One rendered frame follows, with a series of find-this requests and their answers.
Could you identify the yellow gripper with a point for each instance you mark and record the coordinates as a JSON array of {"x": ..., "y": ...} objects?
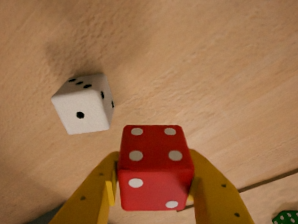
[{"x": 216, "y": 199}]

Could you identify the white die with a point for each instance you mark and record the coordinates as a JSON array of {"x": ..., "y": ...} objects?
[{"x": 84, "y": 104}]

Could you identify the red die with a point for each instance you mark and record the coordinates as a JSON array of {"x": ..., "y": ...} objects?
[{"x": 155, "y": 168}]

